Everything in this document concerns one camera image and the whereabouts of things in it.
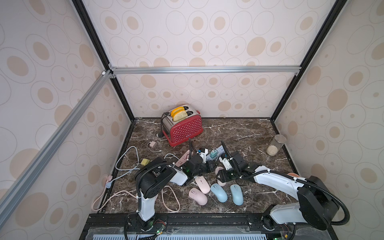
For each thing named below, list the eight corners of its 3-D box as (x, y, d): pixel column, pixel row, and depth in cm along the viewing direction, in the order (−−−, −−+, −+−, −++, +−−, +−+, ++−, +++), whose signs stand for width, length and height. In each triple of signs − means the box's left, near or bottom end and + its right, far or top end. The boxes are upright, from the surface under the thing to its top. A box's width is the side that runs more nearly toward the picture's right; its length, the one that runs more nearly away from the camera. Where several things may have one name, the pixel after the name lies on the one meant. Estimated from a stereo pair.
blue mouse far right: (232, 205, 81) (233, 203, 79) (229, 185, 88) (230, 184, 86) (243, 205, 81) (244, 203, 79) (240, 185, 88) (241, 184, 86)
